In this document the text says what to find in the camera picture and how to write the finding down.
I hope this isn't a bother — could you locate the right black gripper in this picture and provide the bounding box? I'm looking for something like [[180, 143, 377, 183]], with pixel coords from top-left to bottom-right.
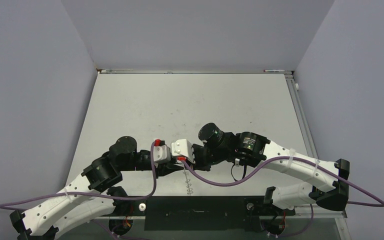
[[183, 143, 228, 171]]

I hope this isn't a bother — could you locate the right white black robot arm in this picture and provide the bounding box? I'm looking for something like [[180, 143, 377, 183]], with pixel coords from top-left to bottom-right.
[[184, 122, 350, 214]]

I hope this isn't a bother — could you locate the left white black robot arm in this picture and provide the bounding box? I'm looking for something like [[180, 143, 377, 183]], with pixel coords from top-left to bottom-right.
[[10, 136, 194, 240]]

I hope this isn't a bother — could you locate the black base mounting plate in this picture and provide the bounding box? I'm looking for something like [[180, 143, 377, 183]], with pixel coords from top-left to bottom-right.
[[110, 196, 296, 232]]

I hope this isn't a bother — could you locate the marker pen at back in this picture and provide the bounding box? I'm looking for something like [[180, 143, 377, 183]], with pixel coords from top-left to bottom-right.
[[263, 69, 286, 73]]

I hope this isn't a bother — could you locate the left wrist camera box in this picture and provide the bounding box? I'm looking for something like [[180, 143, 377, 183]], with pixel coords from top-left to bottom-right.
[[150, 139, 172, 165]]

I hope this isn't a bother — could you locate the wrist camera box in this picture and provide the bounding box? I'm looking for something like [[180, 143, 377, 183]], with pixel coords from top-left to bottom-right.
[[170, 139, 196, 164], [150, 139, 172, 165]]

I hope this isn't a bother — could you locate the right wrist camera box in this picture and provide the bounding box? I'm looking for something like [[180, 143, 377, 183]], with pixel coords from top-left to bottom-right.
[[170, 139, 196, 164]]

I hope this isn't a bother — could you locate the aluminium rail right edge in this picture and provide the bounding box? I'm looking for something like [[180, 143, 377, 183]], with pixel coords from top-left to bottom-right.
[[285, 73, 319, 159]]

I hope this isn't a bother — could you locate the aluminium rail edge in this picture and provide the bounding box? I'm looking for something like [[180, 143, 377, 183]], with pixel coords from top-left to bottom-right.
[[285, 73, 319, 159], [97, 69, 293, 75]]

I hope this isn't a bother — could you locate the aluminium rail back edge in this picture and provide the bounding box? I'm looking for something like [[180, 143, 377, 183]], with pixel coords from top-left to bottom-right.
[[97, 69, 293, 75]]

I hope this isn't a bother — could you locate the aluminium front frame rail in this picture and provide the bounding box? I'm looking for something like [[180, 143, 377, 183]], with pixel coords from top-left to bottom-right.
[[47, 194, 348, 220]]

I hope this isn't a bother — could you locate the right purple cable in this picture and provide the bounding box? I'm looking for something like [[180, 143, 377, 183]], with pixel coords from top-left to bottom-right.
[[180, 155, 384, 239]]

